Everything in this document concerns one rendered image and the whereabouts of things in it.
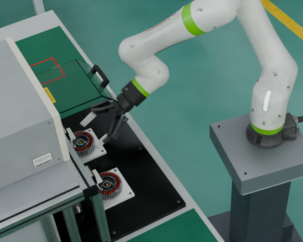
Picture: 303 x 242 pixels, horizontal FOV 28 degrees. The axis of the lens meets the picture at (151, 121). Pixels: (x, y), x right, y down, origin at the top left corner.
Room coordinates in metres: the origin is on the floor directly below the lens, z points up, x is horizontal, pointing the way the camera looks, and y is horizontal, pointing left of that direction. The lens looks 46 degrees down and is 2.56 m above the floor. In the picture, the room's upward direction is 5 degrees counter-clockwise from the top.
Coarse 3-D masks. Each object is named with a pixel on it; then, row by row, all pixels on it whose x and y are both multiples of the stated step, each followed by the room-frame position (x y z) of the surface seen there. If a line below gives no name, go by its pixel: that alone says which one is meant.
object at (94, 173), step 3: (87, 165) 1.39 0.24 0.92; (87, 168) 1.37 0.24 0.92; (90, 171) 1.36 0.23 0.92; (93, 171) 1.39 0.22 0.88; (96, 171) 1.39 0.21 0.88; (90, 174) 1.34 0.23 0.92; (93, 174) 1.34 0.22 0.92; (96, 174) 1.37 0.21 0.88; (93, 177) 1.33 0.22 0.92; (96, 177) 1.36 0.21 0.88; (99, 177) 1.36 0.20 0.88; (93, 180) 1.33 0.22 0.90; (96, 180) 1.33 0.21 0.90; (99, 180) 1.35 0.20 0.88; (96, 183) 1.33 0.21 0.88
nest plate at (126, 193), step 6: (114, 168) 1.48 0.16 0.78; (120, 174) 1.44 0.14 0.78; (126, 186) 1.38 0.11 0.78; (126, 192) 1.36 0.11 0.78; (132, 192) 1.35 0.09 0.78; (90, 198) 1.34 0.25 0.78; (114, 198) 1.33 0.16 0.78; (120, 198) 1.33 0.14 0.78; (126, 198) 1.33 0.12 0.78; (108, 204) 1.31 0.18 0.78; (114, 204) 1.31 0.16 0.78
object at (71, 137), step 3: (63, 126) 1.59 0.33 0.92; (63, 129) 1.57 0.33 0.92; (66, 129) 1.61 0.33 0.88; (69, 129) 1.61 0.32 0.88; (66, 132) 1.56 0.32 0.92; (69, 132) 1.59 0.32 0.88; (72, 132) 1.59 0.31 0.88; (66, 135) 1.55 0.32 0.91; (69, 135) 1.58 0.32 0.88; (72, 135) 1.58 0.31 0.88; (69, 138) 1.55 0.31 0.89; (72, 138) 1.56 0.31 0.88; (75, 138) 1.57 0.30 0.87; (69, 141) 1.55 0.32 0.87
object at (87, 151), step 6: (78, 132) 1.65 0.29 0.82; (84, 132) 1.65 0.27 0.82; (78, 138) 1.63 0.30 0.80; (84, 138) 1.63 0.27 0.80; (90, 138) 1.61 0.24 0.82; (72, 144) 1.59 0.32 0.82; (78, 144) 1.59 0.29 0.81; (84, 144) 1.59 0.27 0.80; (90, 144) 1.58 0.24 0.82; (78, 150) 1.55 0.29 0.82; (84, 150) 1.56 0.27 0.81; (90, 150) 1.56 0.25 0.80
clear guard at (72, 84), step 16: (64, 64) 1.78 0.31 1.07; (80, 64) 1.77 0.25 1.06; (48, 80) 1.70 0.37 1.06; (64, 80) 1.69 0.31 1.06; (80, 80) 1.68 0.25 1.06; (96, 80) 1.70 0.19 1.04; (64, 96) 1.60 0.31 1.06; (80, 96) 1.59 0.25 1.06; (96, 96) 1.59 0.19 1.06; (112, 96) 1.63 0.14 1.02
